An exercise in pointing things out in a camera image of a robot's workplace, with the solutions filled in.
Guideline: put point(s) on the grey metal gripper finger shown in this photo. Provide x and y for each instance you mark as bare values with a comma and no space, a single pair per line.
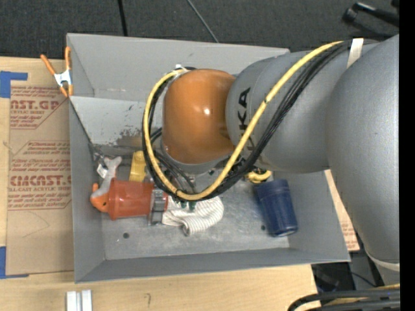
156,217
160,200

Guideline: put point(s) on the orange plastic cup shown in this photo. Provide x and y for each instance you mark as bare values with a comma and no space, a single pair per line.
129,199

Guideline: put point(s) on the white striped cloth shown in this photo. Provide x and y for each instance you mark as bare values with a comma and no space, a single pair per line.
201,217

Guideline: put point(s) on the yellow plastic toy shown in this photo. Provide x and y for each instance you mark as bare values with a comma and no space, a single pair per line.
137,168

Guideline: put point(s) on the orange and white toy fish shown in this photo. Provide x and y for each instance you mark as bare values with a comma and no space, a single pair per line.
103,193

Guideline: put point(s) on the grey metal bin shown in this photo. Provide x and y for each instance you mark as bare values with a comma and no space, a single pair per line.
233,238

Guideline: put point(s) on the dark blue plastic cup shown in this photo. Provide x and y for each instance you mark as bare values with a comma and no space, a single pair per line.
277,207

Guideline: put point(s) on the brown cardboard board red print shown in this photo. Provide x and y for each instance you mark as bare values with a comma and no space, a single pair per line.
35,232

